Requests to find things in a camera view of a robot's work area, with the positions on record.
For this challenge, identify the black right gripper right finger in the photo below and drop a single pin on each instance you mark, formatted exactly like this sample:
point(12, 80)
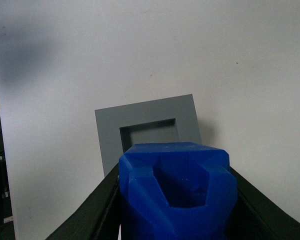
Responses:
point(256, 217)

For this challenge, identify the gray square base block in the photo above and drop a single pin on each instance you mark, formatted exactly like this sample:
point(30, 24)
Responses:
point(166, 120)

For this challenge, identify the blue plastic part with handle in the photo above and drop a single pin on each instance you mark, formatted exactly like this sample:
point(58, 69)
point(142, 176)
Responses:
point(175, 191)

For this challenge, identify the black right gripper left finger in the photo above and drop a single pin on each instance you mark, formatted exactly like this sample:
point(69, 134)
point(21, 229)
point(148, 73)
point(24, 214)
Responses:
point(98, 217)

